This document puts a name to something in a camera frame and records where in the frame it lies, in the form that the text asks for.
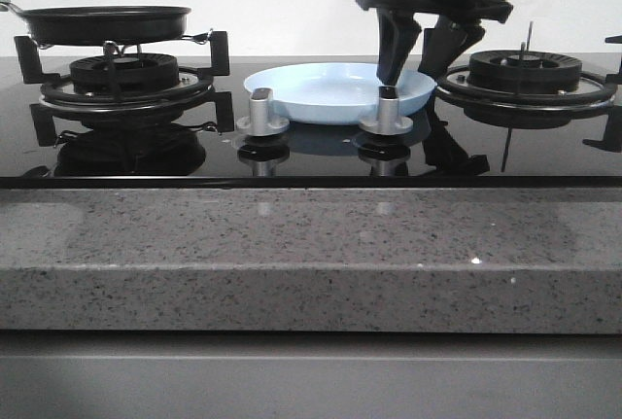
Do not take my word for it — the black frying pan green handle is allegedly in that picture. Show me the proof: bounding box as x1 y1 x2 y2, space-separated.
1 0 191 47

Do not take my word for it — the wire pan reducer ring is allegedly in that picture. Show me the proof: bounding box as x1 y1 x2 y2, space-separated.
36 28 215 58

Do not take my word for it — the black glass cooktop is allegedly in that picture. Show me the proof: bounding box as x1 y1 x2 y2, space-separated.
1 57 621 189

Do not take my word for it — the right black gas burner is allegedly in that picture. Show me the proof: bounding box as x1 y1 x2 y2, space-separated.
467 50 582 93

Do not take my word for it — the black gas burner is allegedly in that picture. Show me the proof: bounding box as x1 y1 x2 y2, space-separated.
467 50 582 93
69 53 179 94

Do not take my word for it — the silver right stove knob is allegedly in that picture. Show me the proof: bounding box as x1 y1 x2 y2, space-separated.
359 86 414 136

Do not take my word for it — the left black pan support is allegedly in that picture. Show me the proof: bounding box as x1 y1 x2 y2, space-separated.
15 31 234 132

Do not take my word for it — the silver left stove knob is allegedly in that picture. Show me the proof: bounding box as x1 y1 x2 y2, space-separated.
236 87 290 137

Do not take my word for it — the silver stove knob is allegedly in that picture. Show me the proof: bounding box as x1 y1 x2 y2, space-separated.
359 86 414 136
236 87 290 137

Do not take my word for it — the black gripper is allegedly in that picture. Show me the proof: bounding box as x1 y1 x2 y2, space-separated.
356 0 513 86

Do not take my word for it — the left black gas burner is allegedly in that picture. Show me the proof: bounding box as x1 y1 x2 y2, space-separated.
69 53 179 94

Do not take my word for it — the light blue plate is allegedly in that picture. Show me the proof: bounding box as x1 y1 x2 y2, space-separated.
244 62 436 125

